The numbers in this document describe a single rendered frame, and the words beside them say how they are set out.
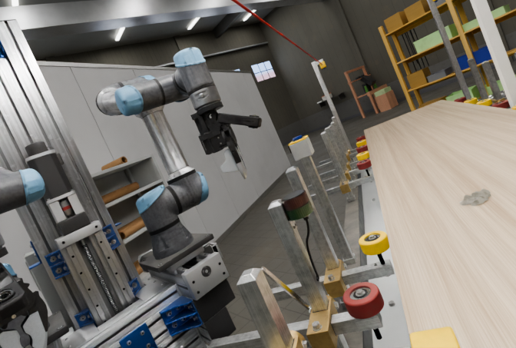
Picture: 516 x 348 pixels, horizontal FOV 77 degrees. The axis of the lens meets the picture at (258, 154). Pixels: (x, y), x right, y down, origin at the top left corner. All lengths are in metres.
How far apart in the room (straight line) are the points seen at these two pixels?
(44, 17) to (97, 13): 1.22
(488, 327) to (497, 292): 0.09
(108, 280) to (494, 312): 1.10
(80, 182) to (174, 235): 0.40
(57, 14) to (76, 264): 8.81
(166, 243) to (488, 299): 0.92
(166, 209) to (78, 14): 8.89
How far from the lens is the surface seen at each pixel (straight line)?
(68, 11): 9.86
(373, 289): 0.78
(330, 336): 0.80
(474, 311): 0.69
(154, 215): 1.21
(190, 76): 0.85
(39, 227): 1.35
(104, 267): 1.29
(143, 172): 3.92
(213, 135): 0.83
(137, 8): 10.45
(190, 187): 1.24
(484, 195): 1.07
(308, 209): 0.74
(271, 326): 0.58
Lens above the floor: 1.31
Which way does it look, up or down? 4 degrees down
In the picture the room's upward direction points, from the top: 24 degrees counter-clockwise
